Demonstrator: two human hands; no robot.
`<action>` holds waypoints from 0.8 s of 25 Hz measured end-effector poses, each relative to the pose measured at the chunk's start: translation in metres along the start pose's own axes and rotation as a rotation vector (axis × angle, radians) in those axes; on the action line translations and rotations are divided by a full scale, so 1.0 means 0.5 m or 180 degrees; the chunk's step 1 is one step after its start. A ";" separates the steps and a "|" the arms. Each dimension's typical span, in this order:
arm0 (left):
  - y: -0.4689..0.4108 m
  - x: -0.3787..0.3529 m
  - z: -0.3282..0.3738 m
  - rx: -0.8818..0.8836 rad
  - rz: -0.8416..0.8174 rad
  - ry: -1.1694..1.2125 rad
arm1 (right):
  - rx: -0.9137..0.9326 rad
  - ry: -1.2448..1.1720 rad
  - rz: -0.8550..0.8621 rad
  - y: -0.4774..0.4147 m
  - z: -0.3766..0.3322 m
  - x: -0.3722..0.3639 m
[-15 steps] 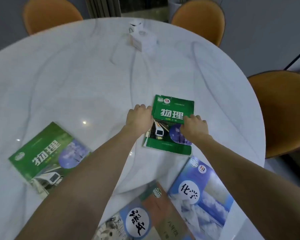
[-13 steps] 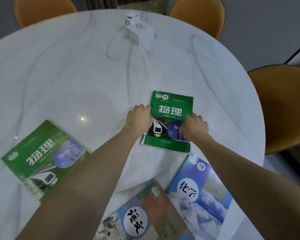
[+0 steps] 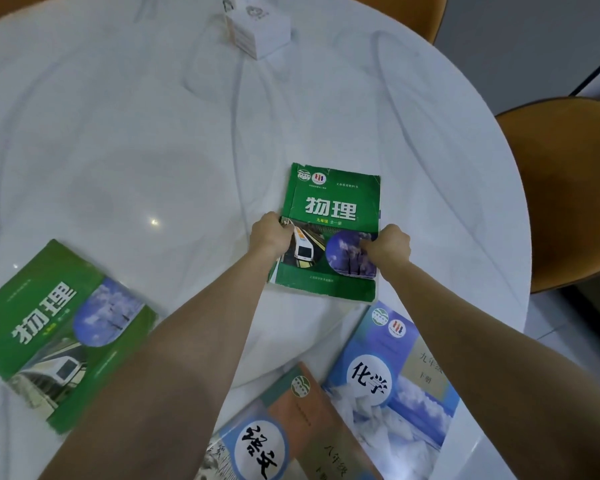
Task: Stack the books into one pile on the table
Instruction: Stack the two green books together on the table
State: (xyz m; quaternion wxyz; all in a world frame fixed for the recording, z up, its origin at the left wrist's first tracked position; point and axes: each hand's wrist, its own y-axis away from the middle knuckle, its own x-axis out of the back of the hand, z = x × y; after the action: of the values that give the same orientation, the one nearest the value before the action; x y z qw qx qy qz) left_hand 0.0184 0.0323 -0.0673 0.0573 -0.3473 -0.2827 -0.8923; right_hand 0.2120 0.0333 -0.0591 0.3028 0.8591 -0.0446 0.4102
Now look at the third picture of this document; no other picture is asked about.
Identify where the person's left hand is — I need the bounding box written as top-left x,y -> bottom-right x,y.
248,211 -> 295,260

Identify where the person's right hand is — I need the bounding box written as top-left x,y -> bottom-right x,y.
359,224 -> 412,283

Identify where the worn green textbook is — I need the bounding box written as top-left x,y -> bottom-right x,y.
267,163 -> 382,303

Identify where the person's right forearm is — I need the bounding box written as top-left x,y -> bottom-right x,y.
378,261 -> 600,480

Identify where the person's left forearm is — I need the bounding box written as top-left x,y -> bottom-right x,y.
39,246 -> 284,480

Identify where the orange and blue textbook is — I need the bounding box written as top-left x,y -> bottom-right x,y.
195,363 -> 384,480

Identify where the white tissue box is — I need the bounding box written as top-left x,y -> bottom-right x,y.
223,0 -> 292,61

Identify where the orange chair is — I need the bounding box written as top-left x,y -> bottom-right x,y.
495,98 -> 600,294
341,0 -> 449,44

